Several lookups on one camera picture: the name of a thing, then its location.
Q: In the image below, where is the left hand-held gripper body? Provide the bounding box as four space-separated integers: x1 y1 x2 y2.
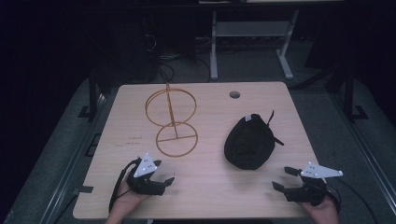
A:
125 152 167 197

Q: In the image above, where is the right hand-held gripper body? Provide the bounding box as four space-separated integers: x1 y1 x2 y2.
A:
283 161 344 207

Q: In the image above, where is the gold wire hat stand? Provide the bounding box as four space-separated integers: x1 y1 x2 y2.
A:
145 81 199 158

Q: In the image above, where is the black cap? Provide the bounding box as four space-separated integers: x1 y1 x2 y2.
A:
223 109 285 171

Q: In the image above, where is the person's left hand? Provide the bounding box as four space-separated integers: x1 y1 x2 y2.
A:
114 179 149 220

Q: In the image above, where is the person's right hand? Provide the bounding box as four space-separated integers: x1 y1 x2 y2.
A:
299 195 340 224

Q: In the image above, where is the black metal stand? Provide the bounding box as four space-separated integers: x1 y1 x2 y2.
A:
340 63 370 122
77 66 108 120

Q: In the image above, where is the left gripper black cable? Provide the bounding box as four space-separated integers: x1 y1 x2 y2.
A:
107 158 142 214

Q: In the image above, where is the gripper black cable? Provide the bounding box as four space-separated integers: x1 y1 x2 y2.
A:
107 158 142 214
326 176 380 224

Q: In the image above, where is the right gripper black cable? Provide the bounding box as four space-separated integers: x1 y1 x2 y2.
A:
326 176 380 224

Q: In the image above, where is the bundle of black cables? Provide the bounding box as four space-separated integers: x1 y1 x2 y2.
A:
143 34 213 84

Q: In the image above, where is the white metal table frame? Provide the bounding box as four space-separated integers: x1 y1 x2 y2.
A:
209 8 301 81

